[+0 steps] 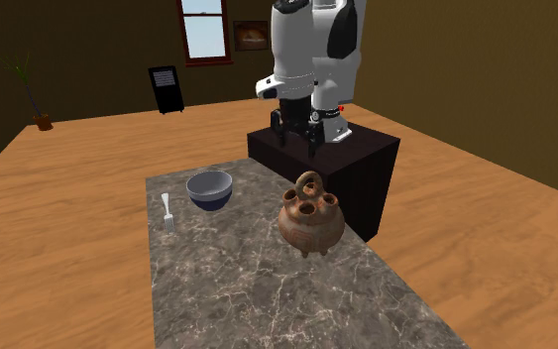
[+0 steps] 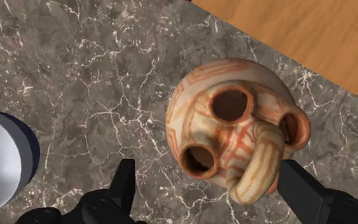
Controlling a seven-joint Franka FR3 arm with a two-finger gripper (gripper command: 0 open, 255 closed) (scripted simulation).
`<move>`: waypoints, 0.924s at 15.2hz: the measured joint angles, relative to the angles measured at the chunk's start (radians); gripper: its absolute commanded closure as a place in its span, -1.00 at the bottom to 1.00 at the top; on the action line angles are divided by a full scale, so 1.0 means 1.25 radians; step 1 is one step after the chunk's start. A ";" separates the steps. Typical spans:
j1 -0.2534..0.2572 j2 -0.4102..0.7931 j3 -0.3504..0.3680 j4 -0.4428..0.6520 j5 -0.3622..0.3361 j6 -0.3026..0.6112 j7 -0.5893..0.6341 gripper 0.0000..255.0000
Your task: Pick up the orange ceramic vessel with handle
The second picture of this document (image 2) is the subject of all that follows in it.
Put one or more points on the grey round bowl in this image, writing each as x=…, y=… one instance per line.
x=0, y=163

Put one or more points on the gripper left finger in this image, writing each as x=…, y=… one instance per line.
x=121, y=194

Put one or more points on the cream orange-striped clay vessel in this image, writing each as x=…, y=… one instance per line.
x=233, y=130

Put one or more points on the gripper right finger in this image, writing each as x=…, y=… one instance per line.
x=309, y=195

